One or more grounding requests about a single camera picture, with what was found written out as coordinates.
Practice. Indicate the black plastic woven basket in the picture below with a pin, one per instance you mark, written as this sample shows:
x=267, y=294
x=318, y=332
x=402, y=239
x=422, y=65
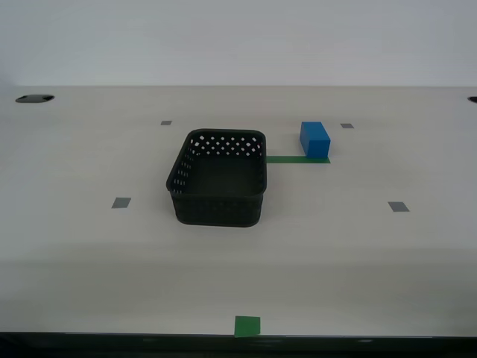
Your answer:
x=220, y=181

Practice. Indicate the green tape strip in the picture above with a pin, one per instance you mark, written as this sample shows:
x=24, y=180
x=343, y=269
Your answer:
x=287, y=159

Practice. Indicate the blue rectangular block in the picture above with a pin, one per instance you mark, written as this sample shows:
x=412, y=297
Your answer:
x=316, y=143

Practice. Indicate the green tape square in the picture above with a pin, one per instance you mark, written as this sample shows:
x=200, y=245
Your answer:
x=247, y=326

